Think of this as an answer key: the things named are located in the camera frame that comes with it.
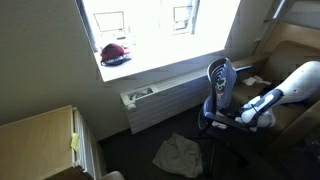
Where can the dark navy garment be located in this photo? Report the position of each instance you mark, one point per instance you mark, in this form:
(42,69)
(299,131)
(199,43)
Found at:
(271,89)

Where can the white cloth on armchair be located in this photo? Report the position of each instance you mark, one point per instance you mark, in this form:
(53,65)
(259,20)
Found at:
(255,79)

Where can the light blue shirt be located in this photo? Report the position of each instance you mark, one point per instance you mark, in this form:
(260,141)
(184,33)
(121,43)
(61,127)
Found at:
(225,84)

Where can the black slatted office chair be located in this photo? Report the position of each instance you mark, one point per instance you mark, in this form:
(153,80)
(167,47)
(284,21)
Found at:
(209,111)

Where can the small white cloth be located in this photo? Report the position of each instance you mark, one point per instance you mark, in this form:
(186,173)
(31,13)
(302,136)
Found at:
(219,125)

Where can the yellow sticky note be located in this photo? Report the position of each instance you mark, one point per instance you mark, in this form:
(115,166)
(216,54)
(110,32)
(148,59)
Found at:
(75,141)

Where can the red cap on windowsill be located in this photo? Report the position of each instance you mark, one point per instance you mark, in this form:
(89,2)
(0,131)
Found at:
(114,55)

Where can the beige khaki shorts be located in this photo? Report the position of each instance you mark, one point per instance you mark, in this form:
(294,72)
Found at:
(179,155)

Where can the brown leather armchair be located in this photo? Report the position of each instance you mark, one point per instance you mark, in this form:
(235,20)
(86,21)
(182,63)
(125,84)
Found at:
(285,49)

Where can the light wood drawer cabinet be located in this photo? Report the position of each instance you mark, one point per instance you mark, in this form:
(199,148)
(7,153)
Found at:
(39,148)

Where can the white wall heater unit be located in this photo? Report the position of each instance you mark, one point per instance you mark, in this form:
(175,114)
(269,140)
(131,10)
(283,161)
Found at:
(149,105)

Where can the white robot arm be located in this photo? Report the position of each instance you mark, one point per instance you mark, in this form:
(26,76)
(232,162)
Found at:
(298,86)

